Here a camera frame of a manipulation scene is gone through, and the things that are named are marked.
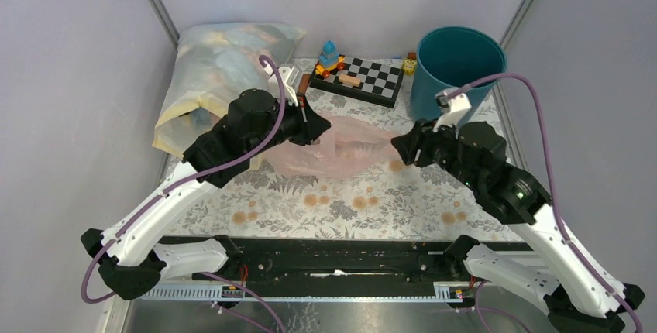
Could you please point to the black white checkerboard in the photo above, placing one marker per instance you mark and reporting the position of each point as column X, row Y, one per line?
column 360, row 79

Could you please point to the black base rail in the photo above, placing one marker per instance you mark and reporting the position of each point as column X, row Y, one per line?
column 266, row 259

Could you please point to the light wooden block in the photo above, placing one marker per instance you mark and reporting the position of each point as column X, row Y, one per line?
column 348, row 80

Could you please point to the reddish brown wooden block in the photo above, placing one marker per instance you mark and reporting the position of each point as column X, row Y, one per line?
column 304, row 84

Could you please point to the aluminium frame rail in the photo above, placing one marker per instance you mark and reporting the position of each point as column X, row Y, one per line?
column 302, row 286

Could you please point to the yellow toy figure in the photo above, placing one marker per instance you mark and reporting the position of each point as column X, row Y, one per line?
column 409, row 63

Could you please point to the teal plastic trash bin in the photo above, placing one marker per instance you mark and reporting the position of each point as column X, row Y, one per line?
column 448, row 58

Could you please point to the colourful toy block train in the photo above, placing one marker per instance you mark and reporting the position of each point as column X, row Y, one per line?
column 329, row 60

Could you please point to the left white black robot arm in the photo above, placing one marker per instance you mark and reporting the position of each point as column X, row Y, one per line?
column 130, row 257

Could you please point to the floral patterned table mat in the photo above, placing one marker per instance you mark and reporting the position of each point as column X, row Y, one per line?
column 387, row 201

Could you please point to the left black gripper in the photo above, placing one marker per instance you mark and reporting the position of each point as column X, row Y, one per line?
column 311, row 125

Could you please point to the pink trash bag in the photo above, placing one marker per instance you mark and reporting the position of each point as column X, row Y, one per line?
column 350, row 146

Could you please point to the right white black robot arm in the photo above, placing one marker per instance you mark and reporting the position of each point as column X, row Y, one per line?
column 575, row 293

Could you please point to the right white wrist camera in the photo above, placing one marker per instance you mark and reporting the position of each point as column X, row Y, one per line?
column 453, row 109

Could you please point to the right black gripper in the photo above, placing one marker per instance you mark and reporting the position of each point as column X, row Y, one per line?
column 418, row 137

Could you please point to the large translucent plastic bag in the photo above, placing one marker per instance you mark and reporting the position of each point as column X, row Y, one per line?
column 215, row 63

